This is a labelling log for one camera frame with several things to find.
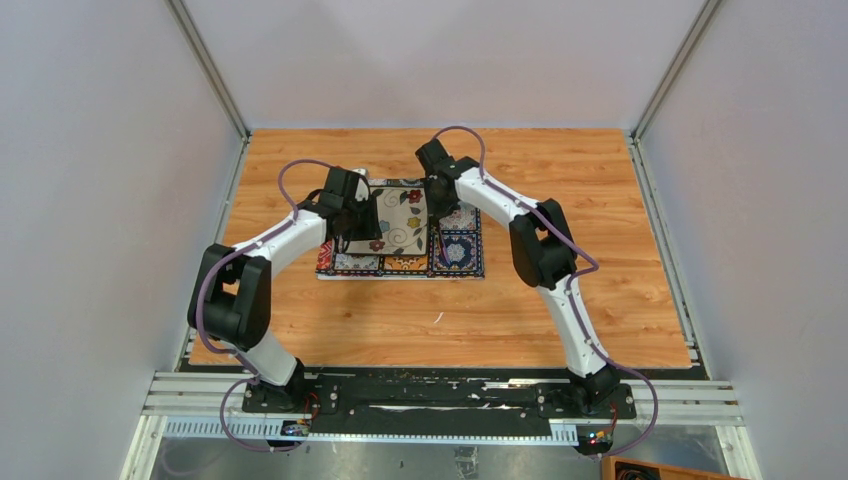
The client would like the aluminium frame rail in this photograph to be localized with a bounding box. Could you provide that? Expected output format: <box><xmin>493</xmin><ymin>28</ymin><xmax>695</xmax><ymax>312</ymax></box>
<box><xmin>142</xmin><ymin>373</ymin><xmax>743</xmax><ymax>446</ymax></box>

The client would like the purple handled knife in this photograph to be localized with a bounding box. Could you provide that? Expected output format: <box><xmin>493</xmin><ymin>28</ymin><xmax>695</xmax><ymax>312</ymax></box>
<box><xmin>437</xmin><ymin>222</ymin><xmax>451</xmax><ymax>268</ymax></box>

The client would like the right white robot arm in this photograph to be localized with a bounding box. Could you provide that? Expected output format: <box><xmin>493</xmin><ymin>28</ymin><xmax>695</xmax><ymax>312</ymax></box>
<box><xmin>415</xmin><ymin>139</ymin><xmax>620</xmax><ymax>418</ymax></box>

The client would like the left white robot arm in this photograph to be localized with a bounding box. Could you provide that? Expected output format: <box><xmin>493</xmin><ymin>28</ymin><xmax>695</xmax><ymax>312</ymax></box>
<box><xmin>187</xmin><ymin>166</ymin><xmax>382</xmax><ymax>413</ymax></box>

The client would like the orange wooden box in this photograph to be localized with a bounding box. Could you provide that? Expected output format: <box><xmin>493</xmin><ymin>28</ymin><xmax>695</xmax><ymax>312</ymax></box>
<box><xmin>601</xmin><ymin>457</ymin><xmax>734</xmax><ymax>480</ymax></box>

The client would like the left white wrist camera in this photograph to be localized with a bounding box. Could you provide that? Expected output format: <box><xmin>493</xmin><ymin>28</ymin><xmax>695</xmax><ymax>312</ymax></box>
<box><xmin>353</xmin><ymin>168</ymin><xmax>370</xmax><ymax>201</ymax></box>

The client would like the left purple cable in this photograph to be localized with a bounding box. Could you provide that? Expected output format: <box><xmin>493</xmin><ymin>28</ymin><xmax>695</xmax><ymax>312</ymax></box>
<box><xmin>195</xmin><ymin>158</ymin><xmax>336</xmax><ymax>455</ymax></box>

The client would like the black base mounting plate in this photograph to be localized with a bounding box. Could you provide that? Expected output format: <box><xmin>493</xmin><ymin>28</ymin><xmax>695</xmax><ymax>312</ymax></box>
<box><xmin>241</xmin><ymin>366</ymin><xmax>637</xmax><ymax>437</ymax></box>

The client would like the square floral plate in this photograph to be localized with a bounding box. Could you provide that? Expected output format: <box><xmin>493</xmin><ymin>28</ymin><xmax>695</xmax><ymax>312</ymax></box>
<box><xmin>338</xmin><ymin>183</ymin><xmax>429</xmax><ymax>256</ymax></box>

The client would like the colourful patterned placemat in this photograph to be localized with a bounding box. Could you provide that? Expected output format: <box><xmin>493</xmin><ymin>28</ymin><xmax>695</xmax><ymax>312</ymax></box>
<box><xmin>315</xmin><ymin>179</ymin><xmax>484</xmax><ymax>280</ymax></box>

